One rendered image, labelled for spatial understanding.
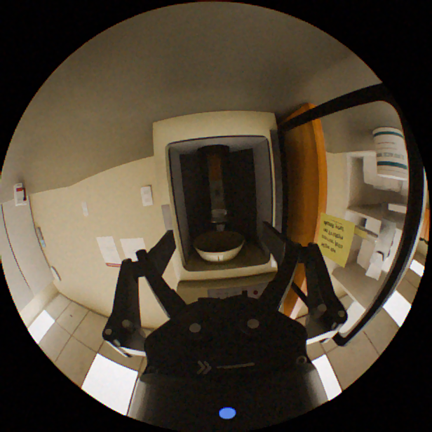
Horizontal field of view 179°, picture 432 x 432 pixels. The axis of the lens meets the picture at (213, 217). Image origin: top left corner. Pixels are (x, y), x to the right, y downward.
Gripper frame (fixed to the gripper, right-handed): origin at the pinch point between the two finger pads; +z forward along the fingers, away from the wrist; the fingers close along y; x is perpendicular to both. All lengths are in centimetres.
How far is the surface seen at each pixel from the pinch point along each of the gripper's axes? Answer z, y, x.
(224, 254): 17.8, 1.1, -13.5
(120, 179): 59, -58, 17
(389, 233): -12.1, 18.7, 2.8
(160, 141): 16.1, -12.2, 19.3
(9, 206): 12, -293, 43
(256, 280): 13.9, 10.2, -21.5
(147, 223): 59, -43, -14
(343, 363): -27, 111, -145
